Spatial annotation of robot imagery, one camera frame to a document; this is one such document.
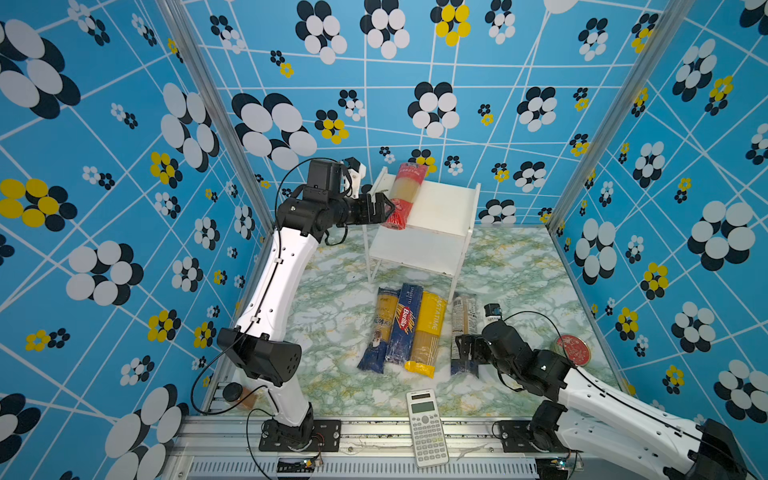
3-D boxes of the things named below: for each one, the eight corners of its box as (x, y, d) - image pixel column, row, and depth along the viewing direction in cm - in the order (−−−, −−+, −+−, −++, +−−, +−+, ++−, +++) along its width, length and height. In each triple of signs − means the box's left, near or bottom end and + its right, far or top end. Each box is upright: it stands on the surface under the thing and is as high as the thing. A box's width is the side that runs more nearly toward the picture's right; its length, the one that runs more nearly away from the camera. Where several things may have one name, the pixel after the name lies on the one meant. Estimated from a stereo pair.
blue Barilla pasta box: (385, 361, 87) (384, 356, 84) (401, 288, 103) (402, 282, 100) (410, 366, 86) (410, 362, 83) (423, 292, 102) (423, 286, 99)
